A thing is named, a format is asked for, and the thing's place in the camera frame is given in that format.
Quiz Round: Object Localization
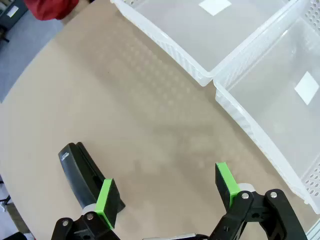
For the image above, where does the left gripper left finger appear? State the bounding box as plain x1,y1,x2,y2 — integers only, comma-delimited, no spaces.
51,177,121,240

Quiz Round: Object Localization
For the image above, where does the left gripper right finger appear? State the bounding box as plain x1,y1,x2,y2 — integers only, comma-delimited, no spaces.
208,162,307,240

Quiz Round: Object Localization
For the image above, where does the black stapler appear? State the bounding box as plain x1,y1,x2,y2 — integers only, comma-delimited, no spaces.
58,141,126,213

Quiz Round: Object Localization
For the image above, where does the translucent white plastic basket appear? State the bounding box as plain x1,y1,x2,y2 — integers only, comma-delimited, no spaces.
109,0,307,88
213,0,320,215

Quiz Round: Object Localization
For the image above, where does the white square sticker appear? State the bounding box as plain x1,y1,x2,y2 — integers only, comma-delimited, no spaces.
294,71,320,105
198,0,232,17

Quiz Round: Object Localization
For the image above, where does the person's red jacket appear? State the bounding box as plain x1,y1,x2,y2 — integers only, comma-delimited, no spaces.
23,0,80,21

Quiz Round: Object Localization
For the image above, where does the dark grey cabinet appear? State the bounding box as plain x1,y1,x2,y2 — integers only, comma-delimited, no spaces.
0,0,30,32

